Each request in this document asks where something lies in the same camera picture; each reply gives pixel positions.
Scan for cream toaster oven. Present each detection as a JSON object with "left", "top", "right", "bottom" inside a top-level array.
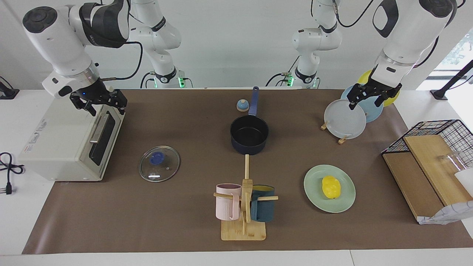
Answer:
[{"left": 18, "top": 85, "right": 126, "bottom": 182}]

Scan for black power cord plug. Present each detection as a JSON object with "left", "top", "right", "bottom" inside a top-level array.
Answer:
[{"left": 0, "top": 152, "right": 26, "bottom": 196}]

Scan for yellow potato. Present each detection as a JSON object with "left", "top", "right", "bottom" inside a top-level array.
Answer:
[{"left": 321, "top": 175, "right": 341, "bottom": 199}]

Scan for brown wooden board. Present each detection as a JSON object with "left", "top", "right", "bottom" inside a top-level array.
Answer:
[{"left": 382, "top": 152, "right": 445, "bottom": 222}]

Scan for glass lid blue knob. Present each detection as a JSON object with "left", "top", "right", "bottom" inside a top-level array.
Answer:
[{"left": 139, "top": 146, "right": 181, "bottom": 183}]

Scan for dark teal mug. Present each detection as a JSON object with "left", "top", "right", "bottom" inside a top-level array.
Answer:
[{"left": 250, "top": 185, "right": 276, "bottom": 223}]

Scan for wooden mug tree stand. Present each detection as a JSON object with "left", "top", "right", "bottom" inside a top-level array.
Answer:
[{"left": 213, "top": 154, "right": 279, "bottom": 242}]

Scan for light wooden board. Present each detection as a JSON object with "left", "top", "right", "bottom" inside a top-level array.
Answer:
[{"left": 403, "top": 134, "right": 473, "bottom": 207}]

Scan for light blue plate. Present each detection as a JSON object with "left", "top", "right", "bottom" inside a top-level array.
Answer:
[{"left": 340, "top": 86, "right": 384, "bottom": 123}]

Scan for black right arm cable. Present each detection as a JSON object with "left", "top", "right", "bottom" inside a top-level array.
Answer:
[{"left": 99, "top": 41, "right": 143, "bottom": 81}]

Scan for yellow plate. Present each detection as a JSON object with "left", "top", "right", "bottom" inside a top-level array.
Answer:
[{"left": 357, "top": 69, "right": 401, "bottom": 108}]

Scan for dark blue saucepan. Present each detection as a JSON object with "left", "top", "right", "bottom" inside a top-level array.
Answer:
[{"left": 229, "top": 86, "right": 270, "bottom": 156}]

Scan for clear glass cup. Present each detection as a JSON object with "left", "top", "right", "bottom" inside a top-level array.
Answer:
[{"left": 436, "top": 151, "right": 467, "bottom": 175}]

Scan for black wire basket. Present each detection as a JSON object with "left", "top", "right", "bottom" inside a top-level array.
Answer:
[{"left": 381, "top": 119, "right": 473, "bottom": 174}]

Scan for brown table mat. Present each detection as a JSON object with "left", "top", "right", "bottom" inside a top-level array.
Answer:
[{"left": 21, "top": 89, "right": 473, "bottom": 255}]

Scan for pink ribbed mug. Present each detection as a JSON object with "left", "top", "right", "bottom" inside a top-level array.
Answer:
[{"left": 215, "top": 183, "right": 243, "bottom": 221}]

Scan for mint green plate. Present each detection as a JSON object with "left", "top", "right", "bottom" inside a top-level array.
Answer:
[{"left": 304, "top": 164, "right": 357, "bottom": 214}]

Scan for white checked cloth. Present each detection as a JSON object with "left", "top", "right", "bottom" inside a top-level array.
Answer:
[{"left": 417, "top": 200, "right": 473, "bottom": 225}]

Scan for black angled stand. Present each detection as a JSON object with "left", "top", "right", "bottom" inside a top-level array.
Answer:
[{"left": 430, "top": 59, "right": 473, "bottom": 101}]

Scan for white cup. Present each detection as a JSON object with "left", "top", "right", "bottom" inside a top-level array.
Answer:
[{"left": 454, "top": 168, "right": 473, "bottom": 197}]

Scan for pale grey plate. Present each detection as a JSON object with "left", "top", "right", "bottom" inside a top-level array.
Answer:
[{"left": 324, "top": 99, "right": 367, "bottom": 140}]

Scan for black clamp base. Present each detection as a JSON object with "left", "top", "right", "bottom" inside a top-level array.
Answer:
[{"left": 0, "top": 76, "right": 20, "bottom": 100}]

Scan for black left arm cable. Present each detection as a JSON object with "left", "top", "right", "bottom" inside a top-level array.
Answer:
[{"left": 414, "top": 35, "right": 440, "bottom": 68}]

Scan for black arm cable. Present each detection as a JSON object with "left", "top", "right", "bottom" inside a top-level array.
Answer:
[
  {"left": 99, "top": 41, "right": 143, "bottom": 81},
  {"left": 414, "top": 35, "right": 440, "bottom": 68}
]

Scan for black base cables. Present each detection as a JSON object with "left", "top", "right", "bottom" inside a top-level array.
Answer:
[{"left": 265, "top": 55, "right": 300, "bottom": 88}]

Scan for wooden plate rack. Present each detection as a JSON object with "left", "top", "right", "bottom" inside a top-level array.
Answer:
[{"left": 320, "top": 120, "right": 351, "bottom": 145}]

